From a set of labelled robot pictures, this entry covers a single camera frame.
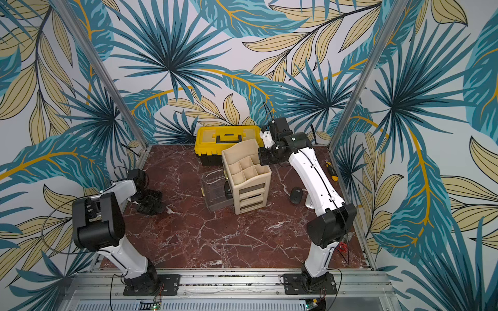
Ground aluminium front rail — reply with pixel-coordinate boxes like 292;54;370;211
58;268;402;310

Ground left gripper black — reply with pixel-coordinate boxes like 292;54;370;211
129;188;162;215

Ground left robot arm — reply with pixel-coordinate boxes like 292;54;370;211
72;168;165;295

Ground black computer mouse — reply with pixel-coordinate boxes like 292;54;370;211
289;187;303;205
224;180;233;199

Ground left aluminium corner post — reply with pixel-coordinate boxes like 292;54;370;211
53;0;149;149

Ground yellow black toolbox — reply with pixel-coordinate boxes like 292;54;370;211
195;126;263;167

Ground red small object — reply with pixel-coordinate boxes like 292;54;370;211
336;242;348;254

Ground right aluminium corner post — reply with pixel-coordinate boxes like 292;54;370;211
328;0;408;152

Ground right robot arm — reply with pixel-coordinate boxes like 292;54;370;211
258;117;357;287

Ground aluminium corner post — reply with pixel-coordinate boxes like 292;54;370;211
53;0;149;149
328;0;408;152

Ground yellow black screwdriver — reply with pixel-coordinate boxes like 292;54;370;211
326;161;338;182

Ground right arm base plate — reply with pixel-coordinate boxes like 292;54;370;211
281;272;338;295

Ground white computer mouse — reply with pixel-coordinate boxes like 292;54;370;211
305;194;314;210

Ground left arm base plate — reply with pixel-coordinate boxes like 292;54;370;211
123;273;181;296

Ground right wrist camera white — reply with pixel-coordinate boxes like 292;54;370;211
260;130;274;150

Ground beige drawer organizer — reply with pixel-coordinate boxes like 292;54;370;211
222;139;272;215

